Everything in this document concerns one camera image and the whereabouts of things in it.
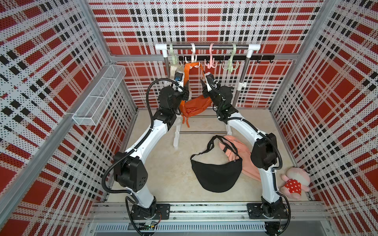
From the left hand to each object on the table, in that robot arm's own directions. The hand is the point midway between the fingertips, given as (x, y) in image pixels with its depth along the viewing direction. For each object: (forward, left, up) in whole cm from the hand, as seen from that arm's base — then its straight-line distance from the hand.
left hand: (185, 79), depth 74 cm
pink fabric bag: (-21, -29, -36) cm, 51 cm away
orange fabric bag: (+3, -1, -23) cm, 23 cm away
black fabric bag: (-36, -18, -42) cm, 58 cm away
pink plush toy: (-39, -60, -37) cm, 81 cm away
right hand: (+6, -11, -2) cm, 13 cm away
